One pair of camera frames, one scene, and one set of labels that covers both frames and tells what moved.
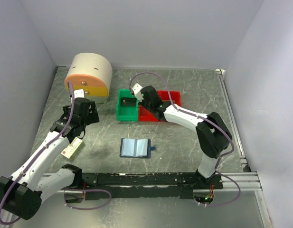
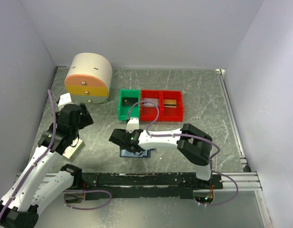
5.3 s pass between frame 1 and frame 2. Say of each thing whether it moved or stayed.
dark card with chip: stayed
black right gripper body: moved
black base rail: stayed
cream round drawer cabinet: stayed
